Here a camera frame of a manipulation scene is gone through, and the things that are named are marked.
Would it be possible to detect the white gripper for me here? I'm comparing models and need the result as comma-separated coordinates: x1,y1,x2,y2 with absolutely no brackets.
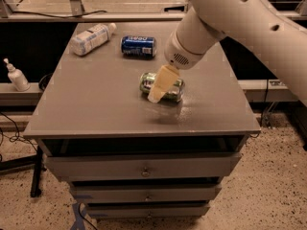
148,30,205,104

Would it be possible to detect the green soda can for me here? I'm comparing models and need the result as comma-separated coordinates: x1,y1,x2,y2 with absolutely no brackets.
139,72,185,103

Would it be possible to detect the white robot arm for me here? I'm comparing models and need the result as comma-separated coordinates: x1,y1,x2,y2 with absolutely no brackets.
149,0,307,104

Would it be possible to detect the blue pepsi can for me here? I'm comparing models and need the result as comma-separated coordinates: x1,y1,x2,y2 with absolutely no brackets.
121,35,156,58

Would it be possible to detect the grey drawer cabinet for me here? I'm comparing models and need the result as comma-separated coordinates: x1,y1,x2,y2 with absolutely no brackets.
25,22,260,208

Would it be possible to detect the white plastic bottle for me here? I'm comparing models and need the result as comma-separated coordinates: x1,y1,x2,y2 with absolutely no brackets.
70,23,117,57

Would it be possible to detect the top grey drawer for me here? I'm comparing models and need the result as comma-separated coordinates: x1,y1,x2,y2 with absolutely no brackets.
45,152,241,181

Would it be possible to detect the grey drawer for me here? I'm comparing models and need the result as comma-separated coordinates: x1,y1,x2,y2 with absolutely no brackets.
45,152,241,181
86,203,209,219
70,184,222,203

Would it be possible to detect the middle grey drawer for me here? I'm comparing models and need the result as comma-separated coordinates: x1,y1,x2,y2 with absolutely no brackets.
70,184,222,203

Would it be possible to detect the bottom grey drawer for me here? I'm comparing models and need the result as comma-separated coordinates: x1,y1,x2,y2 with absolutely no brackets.
86,203,209,219

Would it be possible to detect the white pump dispenser bottle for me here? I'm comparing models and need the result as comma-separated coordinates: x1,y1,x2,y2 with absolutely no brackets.
3,58,30,92

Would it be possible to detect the black floor stand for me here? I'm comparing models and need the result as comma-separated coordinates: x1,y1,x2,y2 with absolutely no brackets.
0,146,46,198

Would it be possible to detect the black cable on floor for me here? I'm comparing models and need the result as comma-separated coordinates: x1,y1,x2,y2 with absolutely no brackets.
0,111,38,153

